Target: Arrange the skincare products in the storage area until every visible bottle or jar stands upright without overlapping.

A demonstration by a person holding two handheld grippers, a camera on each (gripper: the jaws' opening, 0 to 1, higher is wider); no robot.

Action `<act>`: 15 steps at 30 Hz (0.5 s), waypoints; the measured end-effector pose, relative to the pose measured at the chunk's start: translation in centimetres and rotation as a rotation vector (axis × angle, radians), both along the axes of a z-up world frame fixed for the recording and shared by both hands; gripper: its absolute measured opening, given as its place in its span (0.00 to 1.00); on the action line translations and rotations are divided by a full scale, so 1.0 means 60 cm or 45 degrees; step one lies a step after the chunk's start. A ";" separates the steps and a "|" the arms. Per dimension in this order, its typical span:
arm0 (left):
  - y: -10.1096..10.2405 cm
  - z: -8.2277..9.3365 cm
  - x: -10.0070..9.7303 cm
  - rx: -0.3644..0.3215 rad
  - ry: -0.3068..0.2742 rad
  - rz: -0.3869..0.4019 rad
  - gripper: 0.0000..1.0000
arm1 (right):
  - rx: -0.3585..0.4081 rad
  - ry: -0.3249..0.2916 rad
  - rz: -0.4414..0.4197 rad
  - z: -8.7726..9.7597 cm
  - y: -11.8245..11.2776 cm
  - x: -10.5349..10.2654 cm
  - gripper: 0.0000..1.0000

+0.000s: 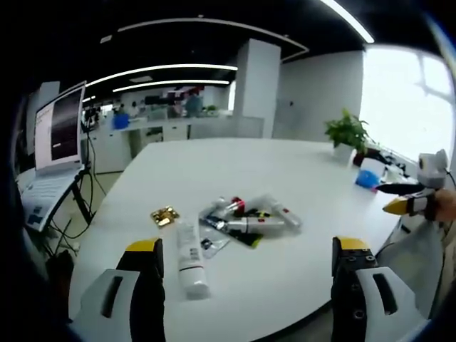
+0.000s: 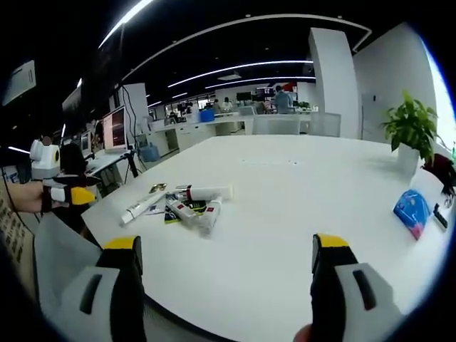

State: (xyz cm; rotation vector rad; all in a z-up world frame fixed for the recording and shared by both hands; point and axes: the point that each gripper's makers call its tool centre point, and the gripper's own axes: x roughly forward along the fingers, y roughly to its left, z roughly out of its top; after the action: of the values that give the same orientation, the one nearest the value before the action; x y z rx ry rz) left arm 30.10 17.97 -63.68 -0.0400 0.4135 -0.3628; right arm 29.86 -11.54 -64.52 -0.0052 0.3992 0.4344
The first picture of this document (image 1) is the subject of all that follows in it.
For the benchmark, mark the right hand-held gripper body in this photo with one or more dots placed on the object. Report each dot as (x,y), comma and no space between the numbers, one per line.
(432,169)

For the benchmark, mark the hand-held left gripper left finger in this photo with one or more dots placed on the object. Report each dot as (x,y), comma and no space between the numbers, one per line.
(107,306)

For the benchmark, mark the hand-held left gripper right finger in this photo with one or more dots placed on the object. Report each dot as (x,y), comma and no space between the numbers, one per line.
(370,306)

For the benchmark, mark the large white skincare tube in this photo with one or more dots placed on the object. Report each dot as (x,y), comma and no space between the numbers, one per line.
(190,256)

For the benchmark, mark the clear dark skincare sachet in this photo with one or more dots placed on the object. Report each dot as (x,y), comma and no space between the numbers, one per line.
(212,240)

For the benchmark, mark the black green skincare sachet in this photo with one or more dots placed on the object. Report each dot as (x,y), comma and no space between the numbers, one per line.
(247,239)

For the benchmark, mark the silver skincare bottle red label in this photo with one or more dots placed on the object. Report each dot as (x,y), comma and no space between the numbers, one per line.
(253,224)

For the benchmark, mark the small grey skincare tube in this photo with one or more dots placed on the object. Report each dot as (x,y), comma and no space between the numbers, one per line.
(218,204)

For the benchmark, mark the red skincare stick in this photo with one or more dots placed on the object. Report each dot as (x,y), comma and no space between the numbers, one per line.
(238,206)

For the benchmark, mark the person's right hand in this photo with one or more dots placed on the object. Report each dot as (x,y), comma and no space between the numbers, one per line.
(447,206)

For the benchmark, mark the blue packet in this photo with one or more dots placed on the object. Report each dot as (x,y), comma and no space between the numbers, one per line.
(367,178)

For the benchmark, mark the white plant pot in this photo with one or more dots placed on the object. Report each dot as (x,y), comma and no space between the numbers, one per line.
(342,151)

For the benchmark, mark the green potted plant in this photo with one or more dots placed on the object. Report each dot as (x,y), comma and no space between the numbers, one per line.
(349,130)

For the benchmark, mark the black laptop stand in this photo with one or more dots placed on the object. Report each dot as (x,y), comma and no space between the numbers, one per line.
(80,199)

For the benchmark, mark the open white laptop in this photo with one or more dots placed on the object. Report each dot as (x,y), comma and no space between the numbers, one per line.
(57,142)

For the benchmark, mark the long ceiling light strip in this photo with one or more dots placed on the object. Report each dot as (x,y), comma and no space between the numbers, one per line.
(347,19)
(171,85)
(160,71)

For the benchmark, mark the white counter cabinets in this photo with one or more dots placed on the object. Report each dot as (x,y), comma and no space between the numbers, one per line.
(153,137)

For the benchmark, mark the blue bin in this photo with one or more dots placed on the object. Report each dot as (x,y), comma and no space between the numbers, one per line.
(121,121)

